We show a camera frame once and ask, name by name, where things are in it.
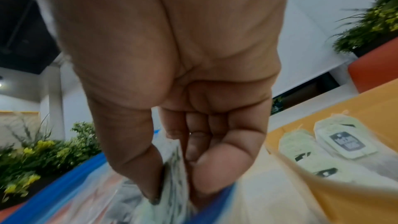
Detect person's right hand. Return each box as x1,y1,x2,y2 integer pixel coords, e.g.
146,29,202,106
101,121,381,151
26,0,291,209

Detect white sachets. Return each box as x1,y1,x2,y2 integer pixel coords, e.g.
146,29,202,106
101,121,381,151
102,141,200,224

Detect clear zip bag blue seal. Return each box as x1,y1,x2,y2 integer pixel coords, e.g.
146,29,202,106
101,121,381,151
0,129,246,224

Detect rows of green-tagged tea bags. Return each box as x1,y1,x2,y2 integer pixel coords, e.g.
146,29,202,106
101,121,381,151
277,113,398,187

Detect yellow tray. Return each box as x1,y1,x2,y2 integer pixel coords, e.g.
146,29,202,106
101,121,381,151
264,78,398,224

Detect beige framed panel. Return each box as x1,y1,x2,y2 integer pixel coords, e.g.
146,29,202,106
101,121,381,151
0,110,41,143

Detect red bench seat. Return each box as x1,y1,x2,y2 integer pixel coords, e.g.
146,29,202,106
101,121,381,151
347,37,398,94
0,202,32,222

